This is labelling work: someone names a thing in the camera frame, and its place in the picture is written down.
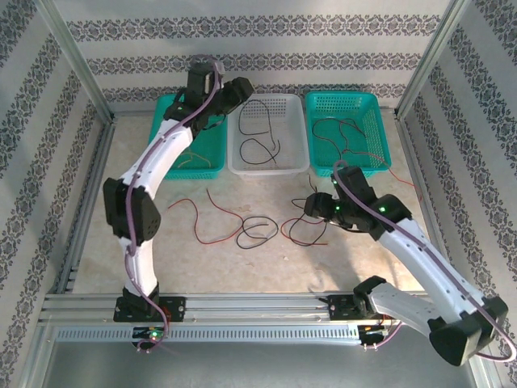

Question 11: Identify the red wire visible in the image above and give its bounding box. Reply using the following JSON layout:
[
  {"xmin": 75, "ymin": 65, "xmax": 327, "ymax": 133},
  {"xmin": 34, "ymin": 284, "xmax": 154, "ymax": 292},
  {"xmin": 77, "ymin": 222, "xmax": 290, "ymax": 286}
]
[
  {"xmin": 338, "ymin": 119, "xmax": 371, "ymax": 157},
  {"xmin": 205, "ymin": 188, "xmax": 250, "ymax": 235},
  {"xmin": 343, "ymin": 149, "xmax": 423, "ymax": 202},
  {"xmin": 280, "ymin": 217, "xmax": 330, "ymax": 247},
  {"xmin": 167, "ymin": 199, "xmax": 243, "ymax": 246},
  {"xmin": 312, "ymin": 116, "xmax": 344, "ymax": 158}
]

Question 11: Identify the yellow wire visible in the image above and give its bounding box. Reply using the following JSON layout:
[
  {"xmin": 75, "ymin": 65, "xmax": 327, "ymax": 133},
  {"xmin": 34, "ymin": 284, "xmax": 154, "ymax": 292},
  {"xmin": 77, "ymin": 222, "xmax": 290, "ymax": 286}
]
[{"xmin": 176, "ymin": 150, "xmax": 214, "ymax": 170}]

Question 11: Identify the teal plastic basket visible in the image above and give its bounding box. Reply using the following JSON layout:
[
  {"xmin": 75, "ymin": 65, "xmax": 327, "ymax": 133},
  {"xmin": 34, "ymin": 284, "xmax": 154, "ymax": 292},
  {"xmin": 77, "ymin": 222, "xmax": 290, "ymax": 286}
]
[
  {"xmin": 304, "ymin": 91, "xmax": 393, "ymax": 179},
  {"xmin": 147, "ymin": 93, "xmax": 227, "ymax": 182}
]

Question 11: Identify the white plastic basket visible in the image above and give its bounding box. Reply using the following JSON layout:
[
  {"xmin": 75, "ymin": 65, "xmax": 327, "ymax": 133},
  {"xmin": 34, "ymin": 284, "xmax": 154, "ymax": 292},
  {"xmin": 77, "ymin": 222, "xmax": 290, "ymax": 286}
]
[{"xmin": 227, "ymin": 93, "xmax": 311, "ymax": 177}]

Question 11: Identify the small circuit board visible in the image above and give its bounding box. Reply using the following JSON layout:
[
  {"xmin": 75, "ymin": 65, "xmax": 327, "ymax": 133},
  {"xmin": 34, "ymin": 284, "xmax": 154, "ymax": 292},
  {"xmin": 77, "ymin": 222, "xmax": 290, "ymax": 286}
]
[
  {"xmin": 132, "ymin": 326, "xmax": 167, "ymax": 345},
  {"xmin": 358, "ymin": 323, "xmax": 392, "ymax": 344}
]

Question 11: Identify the grey metal panel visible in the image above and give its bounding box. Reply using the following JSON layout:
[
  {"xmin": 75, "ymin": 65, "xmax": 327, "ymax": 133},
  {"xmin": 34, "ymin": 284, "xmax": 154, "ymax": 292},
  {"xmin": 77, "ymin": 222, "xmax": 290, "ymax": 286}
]
[{"xmin": 42, "ymin": 341, "xmax": 490, "ymax": 388}]

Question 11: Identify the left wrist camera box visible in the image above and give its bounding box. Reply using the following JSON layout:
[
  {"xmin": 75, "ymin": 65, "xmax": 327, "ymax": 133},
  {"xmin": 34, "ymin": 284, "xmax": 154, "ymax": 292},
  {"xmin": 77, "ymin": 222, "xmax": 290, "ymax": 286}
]
[{"xmin": 188, "ymin": 54, "xmax": 224, "ymax": 96}]

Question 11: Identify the aluminium frame rail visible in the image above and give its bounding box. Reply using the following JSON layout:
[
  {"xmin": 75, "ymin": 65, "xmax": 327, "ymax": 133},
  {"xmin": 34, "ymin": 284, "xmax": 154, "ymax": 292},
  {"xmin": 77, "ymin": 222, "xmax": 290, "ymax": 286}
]
[
  {"xmin": 56, "ymin": 115, "xmax": 118, "ymax": 294},
  {"xmin": 397, "ymin": 115, "xmax": 472, "ymax": 294}
]

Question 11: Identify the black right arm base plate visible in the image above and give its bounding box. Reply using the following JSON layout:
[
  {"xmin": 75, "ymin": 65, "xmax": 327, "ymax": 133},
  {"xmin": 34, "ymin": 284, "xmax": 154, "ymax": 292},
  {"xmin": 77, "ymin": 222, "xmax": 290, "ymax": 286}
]
[{"xmin": 327, "ymin": 293, "xmax": 401, "ymax": 323}]

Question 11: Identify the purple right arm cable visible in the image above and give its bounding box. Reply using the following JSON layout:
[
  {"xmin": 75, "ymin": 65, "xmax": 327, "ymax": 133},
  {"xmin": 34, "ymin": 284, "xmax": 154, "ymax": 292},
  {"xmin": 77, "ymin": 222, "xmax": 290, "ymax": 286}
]
[{"xmin": 331, "ymin": 160, "xmax": 517, "ymax": 363}]

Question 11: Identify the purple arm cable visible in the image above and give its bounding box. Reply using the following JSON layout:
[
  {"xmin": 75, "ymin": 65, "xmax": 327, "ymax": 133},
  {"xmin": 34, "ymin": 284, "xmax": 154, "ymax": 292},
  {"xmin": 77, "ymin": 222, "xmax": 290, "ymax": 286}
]
[
  {"xmin": 124, "ymin": 55, "xmax": 225, "ymax": 353},
  {"xmin": 331, "ymin": 160, "xmax": 517, "ymax": 363}
]

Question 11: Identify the aluminium mounting rail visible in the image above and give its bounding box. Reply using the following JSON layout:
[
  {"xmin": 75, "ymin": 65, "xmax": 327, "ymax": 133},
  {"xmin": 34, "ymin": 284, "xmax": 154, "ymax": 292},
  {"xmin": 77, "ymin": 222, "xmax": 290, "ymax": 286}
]
[{"xmin": 40, "ymin": 289, "xmax": 473, "ymax": 324}]

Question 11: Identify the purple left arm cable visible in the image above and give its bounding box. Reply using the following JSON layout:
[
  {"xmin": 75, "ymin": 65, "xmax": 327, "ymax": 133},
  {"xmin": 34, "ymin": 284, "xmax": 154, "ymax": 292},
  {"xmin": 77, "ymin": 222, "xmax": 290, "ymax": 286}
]
[{"xmin": 124, "ymin": 55, "xmax": 225, "ymax": 353}]

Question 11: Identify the aluminium frame post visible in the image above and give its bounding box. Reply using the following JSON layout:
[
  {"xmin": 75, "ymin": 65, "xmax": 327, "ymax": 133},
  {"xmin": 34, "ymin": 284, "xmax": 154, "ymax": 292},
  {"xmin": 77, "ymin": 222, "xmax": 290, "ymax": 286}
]
[
  {"xmin": 34, "ymin": 0, "xmax": 117, "ymax": 122},
  {"xmin": 397, "ymin": 0, "xmax": 474, "ymax": 121}
]

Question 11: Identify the slotted grey cable duct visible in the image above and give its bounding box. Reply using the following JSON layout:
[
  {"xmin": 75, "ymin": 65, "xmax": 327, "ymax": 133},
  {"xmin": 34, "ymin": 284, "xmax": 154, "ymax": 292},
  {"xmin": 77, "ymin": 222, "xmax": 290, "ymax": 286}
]
[{"xmin": 54, "ymin": 326, "xmax": 364, "ymax": 344}]

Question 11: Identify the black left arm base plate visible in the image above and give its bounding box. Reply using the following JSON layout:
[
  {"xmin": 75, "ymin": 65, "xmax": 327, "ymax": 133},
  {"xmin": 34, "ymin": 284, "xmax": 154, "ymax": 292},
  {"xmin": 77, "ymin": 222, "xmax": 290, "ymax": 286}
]
[{"xmin": 114, "ymin": 296, "xmax": 187, "ymax": 323}]

